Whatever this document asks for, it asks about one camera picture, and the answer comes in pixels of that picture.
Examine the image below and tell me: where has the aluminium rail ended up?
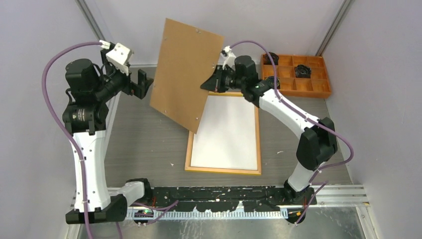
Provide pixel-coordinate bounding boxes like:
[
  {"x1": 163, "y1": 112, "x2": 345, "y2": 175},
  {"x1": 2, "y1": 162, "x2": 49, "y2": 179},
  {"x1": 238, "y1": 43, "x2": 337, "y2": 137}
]
[
  {"x1": 105, "y1": 92, "x2": 121, "y2": 141},
  {"x1": 125, "y1": 185, "x2": 370, "y2": 222}
]

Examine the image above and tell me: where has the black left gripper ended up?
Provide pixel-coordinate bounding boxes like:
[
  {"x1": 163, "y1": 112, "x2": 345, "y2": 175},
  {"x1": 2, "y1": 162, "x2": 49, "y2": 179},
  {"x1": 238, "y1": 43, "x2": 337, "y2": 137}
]
[{"x1": 94, "y1": 49, "x2": 153, "y2": 102}]

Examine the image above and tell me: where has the building and sky photo print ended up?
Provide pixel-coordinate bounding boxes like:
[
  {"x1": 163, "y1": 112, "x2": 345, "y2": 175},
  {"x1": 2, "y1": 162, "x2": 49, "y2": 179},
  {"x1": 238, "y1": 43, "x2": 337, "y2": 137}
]
[{"x1": 190, "y1": 96, "x2": 258, "y2": 171}]

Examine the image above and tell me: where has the aluminium front rail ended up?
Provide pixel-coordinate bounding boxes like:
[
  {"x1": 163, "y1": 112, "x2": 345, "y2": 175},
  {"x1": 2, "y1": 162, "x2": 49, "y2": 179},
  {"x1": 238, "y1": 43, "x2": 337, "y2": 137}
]
[{"x1": 125, "y1": 185, "x2": 370, "y2": 222}]

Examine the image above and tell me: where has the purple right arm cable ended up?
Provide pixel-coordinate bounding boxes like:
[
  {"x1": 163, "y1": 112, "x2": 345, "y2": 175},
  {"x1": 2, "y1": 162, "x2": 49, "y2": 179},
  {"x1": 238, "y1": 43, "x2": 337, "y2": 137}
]
[{"x1": 222, "y1": 40, "x2": 355, "y2": 226}]

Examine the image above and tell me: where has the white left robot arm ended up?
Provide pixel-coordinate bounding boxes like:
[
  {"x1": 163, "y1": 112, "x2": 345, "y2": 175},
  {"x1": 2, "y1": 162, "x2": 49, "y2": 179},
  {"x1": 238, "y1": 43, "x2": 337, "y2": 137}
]
[{"x1": 62, "y1": 41, "x2": 153, "y2": 224}]

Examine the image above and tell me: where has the brown fibreboard backing board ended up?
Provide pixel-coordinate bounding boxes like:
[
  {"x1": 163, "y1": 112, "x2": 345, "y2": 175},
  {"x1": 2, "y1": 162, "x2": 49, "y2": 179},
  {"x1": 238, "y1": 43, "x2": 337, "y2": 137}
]
[{"x1": 150, "y1": 18, "x2": 224, "y2": 133}]

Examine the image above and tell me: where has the orange compartment tray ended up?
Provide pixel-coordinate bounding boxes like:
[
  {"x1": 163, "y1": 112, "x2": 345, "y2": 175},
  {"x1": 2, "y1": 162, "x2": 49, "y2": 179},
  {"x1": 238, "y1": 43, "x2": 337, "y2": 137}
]
[{"x1": 260, "y1": 53, "x2": 332, "y2": 99}]

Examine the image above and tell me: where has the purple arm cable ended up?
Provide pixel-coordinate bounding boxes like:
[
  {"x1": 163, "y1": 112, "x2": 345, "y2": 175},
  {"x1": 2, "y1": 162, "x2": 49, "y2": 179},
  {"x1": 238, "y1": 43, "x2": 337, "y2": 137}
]
[
  {"x1": 42, "y1": 40, "x2": 180, "y2": 239},
  {"x1": 222, "y1": 40, "x2": 355, "y2": 226}
]

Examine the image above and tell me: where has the aluminium left side rail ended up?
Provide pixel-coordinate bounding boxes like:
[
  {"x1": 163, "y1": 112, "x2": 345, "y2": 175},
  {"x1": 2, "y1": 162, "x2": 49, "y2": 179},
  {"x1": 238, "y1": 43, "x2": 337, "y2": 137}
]
[{"x1": 105, "y1": 92, "x2": 121, "y2": 141}]

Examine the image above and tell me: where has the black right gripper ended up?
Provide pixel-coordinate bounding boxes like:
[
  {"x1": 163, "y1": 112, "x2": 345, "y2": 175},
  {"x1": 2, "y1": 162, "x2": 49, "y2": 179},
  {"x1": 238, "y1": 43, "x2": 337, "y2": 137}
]
[{"x1": 201, "y1": 65, "x2": 245, "y2": 94}]

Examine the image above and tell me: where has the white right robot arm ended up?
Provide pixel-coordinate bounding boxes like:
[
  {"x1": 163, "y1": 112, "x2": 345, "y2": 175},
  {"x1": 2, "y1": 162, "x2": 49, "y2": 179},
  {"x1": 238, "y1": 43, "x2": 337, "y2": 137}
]
[{"x1": 200, "y1": 56, "x2": 338, "y2": 205}]

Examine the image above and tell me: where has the black cable coil centre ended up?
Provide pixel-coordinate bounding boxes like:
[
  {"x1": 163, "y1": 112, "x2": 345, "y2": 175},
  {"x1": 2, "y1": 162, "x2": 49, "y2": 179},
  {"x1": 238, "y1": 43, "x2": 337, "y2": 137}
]
[{"x1": 295, "y1": 64, "x2": 312, "y2": 79}]

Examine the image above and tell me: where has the black cable coil top left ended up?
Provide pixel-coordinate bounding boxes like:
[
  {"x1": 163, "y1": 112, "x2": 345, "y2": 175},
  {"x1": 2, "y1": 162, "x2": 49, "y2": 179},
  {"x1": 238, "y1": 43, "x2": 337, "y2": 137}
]
[{"x1": 264, "y1": 52, "x2": 280, "y2": 66}]

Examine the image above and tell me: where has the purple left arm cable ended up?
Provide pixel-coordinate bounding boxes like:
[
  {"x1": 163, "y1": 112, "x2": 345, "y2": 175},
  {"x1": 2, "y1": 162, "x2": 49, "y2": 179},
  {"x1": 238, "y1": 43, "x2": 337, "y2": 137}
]
[{"x1": 42, "y1": 40, "x2": 180, "y2": 239}]

